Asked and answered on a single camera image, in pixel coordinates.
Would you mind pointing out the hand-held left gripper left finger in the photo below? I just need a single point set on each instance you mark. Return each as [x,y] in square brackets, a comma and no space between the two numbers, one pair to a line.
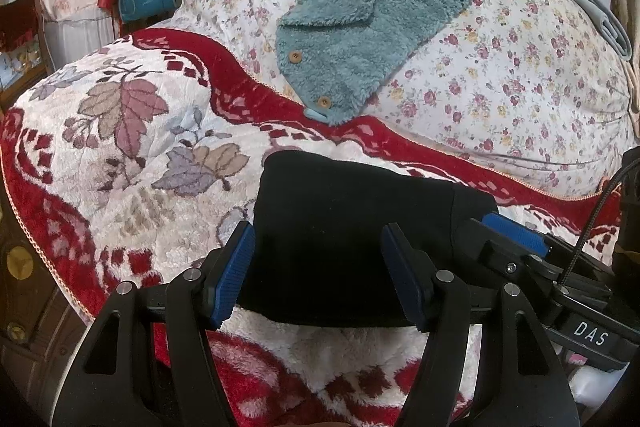
[232,277]

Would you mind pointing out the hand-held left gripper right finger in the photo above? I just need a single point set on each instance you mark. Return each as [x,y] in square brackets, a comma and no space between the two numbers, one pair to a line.
[400,272]

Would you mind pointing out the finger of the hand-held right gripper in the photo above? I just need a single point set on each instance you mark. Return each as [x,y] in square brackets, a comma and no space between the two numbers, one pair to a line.
[515,229]

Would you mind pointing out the black pants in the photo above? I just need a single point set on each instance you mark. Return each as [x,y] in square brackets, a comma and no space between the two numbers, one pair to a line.
[340,207]

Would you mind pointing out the floral rose quilt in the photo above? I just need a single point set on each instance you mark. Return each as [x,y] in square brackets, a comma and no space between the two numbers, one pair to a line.
[500,82]

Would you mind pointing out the red white leaf blanket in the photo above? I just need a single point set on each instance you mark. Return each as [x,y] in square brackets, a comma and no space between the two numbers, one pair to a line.
[125,167]

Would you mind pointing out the beige cloth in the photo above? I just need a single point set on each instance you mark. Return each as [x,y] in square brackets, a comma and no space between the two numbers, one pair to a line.
[634,97]

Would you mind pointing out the grey folded cloth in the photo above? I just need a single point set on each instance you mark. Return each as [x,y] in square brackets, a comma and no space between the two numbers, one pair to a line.
[600,14]

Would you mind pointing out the teal fleece jacket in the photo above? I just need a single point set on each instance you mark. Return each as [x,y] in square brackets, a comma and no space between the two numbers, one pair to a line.
[375,17]

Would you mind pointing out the brown wooden bed frame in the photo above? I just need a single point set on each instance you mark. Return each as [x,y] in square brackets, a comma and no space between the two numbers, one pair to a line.
[30,287]

